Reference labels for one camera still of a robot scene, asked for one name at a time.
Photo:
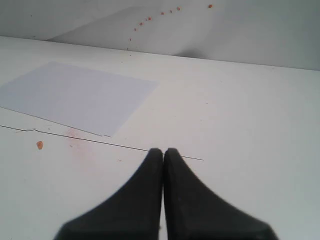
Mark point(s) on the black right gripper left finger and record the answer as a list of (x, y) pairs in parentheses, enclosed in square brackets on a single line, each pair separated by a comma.
[(132, 213)]

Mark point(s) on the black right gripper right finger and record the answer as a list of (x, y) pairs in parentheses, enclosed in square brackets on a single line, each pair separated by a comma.
[(194, 212)]

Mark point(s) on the white backdrop paper sheet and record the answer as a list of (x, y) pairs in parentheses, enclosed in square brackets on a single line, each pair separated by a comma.
[(283, 33)]

